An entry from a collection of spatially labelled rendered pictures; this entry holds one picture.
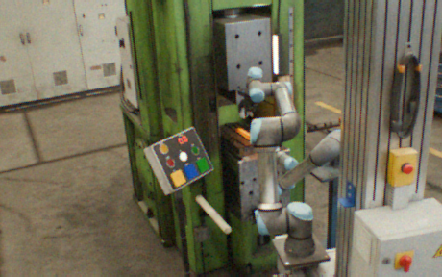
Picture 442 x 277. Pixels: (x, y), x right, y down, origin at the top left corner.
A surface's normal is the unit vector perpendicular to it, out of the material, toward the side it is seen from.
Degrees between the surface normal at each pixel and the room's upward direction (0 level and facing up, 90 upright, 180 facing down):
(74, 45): 90
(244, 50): 90
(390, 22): 90
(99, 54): 90
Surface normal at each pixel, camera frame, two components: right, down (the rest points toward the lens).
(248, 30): 0.42, 0.33
